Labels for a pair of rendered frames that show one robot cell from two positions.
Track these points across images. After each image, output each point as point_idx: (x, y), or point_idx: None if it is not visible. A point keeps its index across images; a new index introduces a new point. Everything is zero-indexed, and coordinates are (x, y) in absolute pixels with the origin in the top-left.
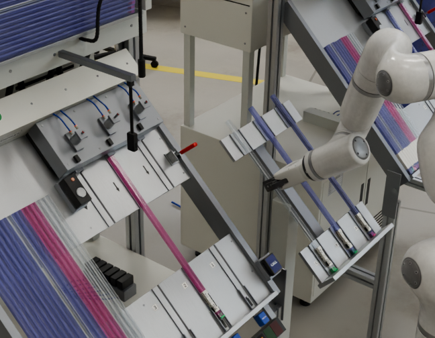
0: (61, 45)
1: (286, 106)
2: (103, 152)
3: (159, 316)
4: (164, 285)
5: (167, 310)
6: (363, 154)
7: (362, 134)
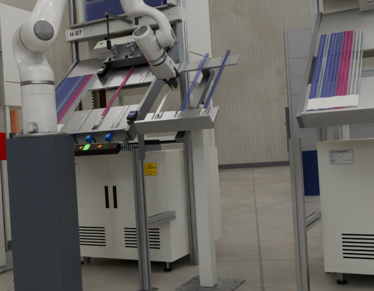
0: (131, 19)
1: (233, 56)
2: (121, 59)
3: (79, 118)
4: (94, 110)
5: (83, 118)
6: (138, 33)
7: (160, 30)
